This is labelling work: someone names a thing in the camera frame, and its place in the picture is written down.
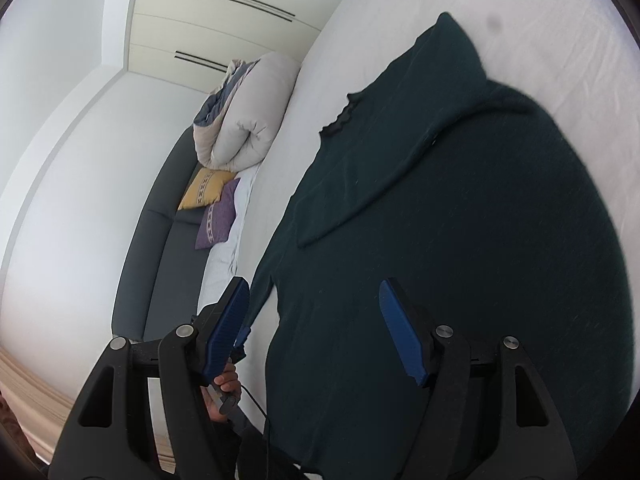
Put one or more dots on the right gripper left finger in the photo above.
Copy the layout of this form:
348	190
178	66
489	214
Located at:
109	433

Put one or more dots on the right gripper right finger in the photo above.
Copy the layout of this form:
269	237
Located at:
489	414

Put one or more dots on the dark green knit sweater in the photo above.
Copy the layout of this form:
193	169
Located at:
466	192

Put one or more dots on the person's left hand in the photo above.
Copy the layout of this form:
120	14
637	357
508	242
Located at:
222	396

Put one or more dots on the white pillow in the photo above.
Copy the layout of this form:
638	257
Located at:
222	261

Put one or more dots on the dark grey upholstered headboard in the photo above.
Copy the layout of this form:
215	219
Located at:
162	274

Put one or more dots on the purple patterned cushion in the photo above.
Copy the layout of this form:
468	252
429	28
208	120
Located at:
218	219

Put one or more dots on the yellow patterned cushion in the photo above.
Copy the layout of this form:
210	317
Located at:
206	188

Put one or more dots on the folded beige duvet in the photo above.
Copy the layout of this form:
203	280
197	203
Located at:
238	122

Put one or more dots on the white wardrobe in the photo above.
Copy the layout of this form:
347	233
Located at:
192	42

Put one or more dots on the white bed sheet mattress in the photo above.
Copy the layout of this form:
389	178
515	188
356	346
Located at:
574	58

